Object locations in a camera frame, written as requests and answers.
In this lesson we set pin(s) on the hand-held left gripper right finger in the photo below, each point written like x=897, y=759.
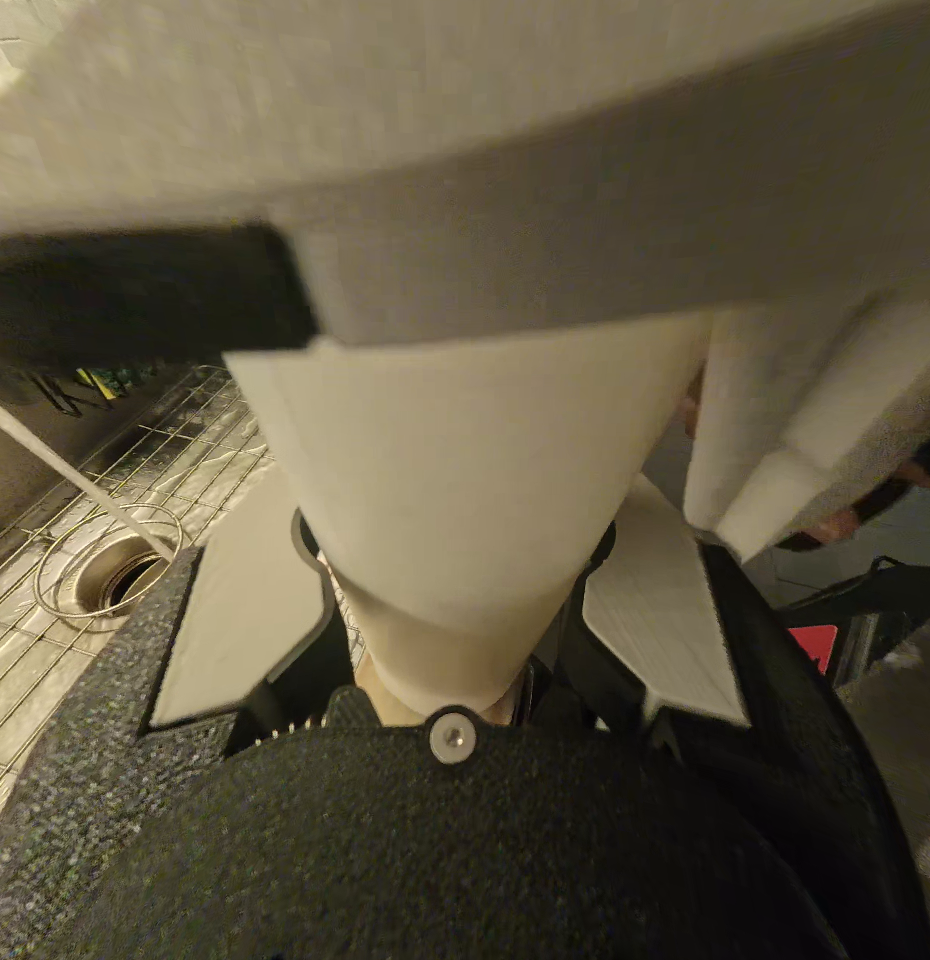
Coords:
x=660, y=637

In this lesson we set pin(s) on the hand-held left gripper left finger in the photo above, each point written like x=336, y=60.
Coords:
x=240, y=622

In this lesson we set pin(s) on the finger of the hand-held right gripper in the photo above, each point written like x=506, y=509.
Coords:
x=622, y=240

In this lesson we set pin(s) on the white plastic bottle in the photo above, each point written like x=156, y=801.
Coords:
x=465, y=465

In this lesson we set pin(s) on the black bottle cap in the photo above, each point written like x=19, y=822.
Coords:
x=135, y=292

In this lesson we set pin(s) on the person's right hand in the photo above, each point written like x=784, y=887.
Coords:
x=831, y=523

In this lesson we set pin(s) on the sink drain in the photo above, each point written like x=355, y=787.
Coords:
x=116, y=581

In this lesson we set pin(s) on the red panel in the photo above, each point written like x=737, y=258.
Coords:
x=814, y=645

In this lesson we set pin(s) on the stainless steel sink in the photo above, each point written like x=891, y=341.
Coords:
x=30, y=465

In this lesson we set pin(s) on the black metal frame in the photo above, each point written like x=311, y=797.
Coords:
x=885, y=592

